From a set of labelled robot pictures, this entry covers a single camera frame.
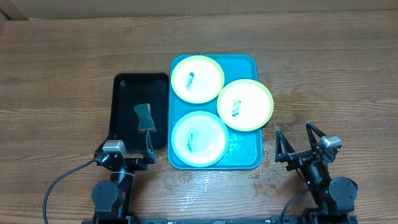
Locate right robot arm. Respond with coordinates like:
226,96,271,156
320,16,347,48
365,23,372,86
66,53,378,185
271,122,358,224

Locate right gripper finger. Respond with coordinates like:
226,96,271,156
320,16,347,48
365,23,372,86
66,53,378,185
275,130,296,162
305,122,326,149

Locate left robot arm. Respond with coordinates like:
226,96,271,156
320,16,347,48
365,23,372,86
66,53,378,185
91,130,155,223

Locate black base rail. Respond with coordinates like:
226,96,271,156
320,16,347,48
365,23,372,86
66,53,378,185
81,214,358,224

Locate black cable left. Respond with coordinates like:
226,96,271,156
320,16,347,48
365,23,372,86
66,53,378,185
42,157,97,224

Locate white plate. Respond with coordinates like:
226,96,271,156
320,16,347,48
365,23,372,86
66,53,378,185
171,111,229,168

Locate black cable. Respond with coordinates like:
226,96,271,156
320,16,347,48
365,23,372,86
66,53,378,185
280,167,312,224
42,157,97,224

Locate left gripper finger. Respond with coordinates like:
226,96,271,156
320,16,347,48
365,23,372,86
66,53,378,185
143,129,154,156
102,133,115,147

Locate black cable right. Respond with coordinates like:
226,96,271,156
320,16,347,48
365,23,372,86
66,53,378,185
280,167,312,224

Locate black plastic tray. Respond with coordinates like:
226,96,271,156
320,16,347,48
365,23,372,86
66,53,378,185
108,73,169,152

